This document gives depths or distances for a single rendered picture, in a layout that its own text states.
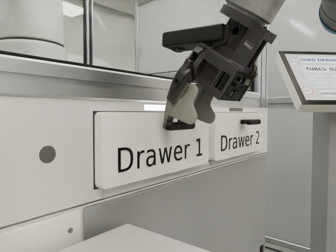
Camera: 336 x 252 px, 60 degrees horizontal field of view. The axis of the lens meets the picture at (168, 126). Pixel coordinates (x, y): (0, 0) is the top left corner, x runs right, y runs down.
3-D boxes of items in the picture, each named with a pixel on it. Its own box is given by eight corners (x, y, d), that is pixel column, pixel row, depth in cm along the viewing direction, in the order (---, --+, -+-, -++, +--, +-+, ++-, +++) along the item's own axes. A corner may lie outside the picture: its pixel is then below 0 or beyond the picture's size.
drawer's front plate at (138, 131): (208, 163, 63) (209, 112, 63) (102, 190, 41) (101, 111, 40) (202, 162, 64) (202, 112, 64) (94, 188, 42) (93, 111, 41)
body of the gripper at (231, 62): (214, 104, 41) (263, 24, 37) (175, 73, 45) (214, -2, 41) (238, 105, 47) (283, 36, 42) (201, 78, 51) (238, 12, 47)
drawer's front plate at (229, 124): (262, 149, 88) (262, 113, 87) (214, 161, 65) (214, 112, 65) (256, 149, 89) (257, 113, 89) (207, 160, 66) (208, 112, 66)
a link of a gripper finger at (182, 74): (167, 102, 44) (199, 52, 42) (161, 97, 45) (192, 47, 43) (183, 106, 48) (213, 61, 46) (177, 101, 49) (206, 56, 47)
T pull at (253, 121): (261, 124, 77) (261, 118, 77) (249, 125, 71) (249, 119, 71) (248, 123, 79) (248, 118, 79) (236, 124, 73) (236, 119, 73)
